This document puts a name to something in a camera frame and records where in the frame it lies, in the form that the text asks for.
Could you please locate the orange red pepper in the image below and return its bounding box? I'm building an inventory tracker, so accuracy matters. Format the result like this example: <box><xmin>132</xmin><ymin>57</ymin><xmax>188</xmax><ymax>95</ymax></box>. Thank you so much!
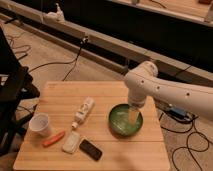
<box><xmin>42</xmin><ymin>131</ymin><xmax>65</xmax><ymax>147</ymax></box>

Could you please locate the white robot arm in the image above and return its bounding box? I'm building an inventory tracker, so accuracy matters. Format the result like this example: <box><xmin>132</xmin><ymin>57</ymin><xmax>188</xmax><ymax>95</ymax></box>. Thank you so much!
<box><xmin>124</xmin><ymin>61</ymin><xmax>213</xmax><ymax>121</ymax></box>

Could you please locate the green ceramic bowl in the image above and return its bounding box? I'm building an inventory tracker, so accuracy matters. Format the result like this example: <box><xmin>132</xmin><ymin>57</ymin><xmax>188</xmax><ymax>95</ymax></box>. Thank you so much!
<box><xmin>108</xmin><ymin>104</ymin><xmax>143</xmax><ymax>136</ymax></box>

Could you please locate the white squeeze bottle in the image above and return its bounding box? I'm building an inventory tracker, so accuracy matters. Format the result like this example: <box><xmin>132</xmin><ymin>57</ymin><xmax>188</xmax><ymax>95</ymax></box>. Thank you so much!
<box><xmin>72</xmin><ymin>97</ymin><xmax>95</xmax><ymax>129</ymax></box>

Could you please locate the blue power box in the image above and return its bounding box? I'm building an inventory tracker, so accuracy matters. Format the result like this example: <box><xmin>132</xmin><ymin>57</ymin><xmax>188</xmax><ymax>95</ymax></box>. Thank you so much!
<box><xmin>169</xmin><ymin>106</ymin><xmax>190</xmax><ymax>121</ymax></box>

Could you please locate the black smartphone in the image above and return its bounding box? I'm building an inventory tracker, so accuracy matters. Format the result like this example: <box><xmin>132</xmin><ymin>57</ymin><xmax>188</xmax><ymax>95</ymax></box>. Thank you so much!
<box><xmin>79</xmin><ymin>139</ymin><xmax>102</xmax><ymax>161</ymax></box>

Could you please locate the clear plastic packet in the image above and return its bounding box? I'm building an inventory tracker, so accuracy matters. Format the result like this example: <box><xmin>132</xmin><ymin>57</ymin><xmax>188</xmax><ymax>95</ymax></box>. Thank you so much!
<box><xmin>62</xmin><ymin>131</ymin><xmax>80</xmax><ymax>154</ymax></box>

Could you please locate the black floor cable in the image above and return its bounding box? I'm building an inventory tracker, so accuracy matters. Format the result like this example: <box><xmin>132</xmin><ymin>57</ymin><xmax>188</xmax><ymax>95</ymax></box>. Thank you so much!
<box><xmin>28</xmin><ymin>36</ymin><xmax>89</xmax><ymax>82</ymax></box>

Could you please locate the black chair frame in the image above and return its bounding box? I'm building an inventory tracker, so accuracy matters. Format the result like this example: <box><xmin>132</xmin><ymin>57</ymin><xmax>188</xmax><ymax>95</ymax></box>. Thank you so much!
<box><xmin>0</xmin><ymin>27</ymin><xmax>40</xmax><ymax>156</ymax></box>

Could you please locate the white object on rail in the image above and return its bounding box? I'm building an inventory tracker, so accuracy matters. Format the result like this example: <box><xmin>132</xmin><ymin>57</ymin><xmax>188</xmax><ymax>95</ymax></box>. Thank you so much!
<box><xmin>46</xmin><ymin>4</ymin><xmax>65</xmax><ymax>22</ymax></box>

